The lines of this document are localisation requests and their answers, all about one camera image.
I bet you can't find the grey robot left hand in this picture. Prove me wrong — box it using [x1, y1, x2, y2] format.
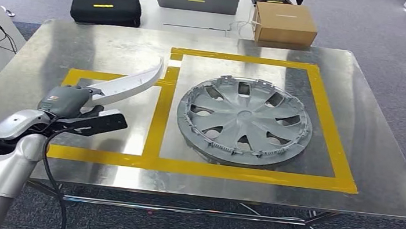
[37, 81, 108, 124]

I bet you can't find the white curved plastic panel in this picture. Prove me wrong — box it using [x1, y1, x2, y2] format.
[84, 48, 165, 114]

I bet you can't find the yellow tape on workbench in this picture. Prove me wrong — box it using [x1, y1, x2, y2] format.
[46, 32, 374, 196]

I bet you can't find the stainless steel workbench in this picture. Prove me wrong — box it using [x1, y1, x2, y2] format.
[0, 8, 406, 229]

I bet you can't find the black zip case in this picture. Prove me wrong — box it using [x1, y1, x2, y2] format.
[68, 0, 144, 30]

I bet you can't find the grey plastic wheel cover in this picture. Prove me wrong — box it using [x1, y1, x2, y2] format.
[171, 69, 318, 173]

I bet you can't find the black flat device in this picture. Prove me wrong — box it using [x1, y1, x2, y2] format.
[250, 0, 293, 10]

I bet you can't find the brown cardboard box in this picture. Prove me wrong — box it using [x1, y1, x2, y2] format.
[249, 0, 321, 49]

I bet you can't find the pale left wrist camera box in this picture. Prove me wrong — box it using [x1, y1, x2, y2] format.
[98, 107, 123, 119]

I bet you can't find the white charger cable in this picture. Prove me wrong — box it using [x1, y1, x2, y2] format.
[225, 16, 256, 41]

